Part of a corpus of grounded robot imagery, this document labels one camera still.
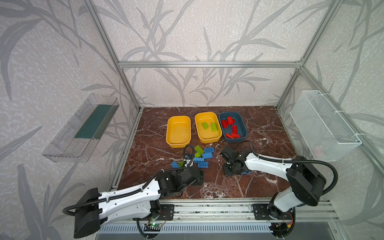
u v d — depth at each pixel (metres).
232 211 0.75
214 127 1.06
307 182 0.44
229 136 1.00
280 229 0.74
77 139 0.65
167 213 0.73
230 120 1.08
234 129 1.05
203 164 0.89
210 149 0.96
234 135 1.02
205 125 1.09
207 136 1.03
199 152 0.94
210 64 1.54
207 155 0.93
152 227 0.72
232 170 0.74
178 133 1.03
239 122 1.08
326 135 0.64
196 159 0.91
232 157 0.69
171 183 0.56
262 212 0.74
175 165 0.90
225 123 1.08
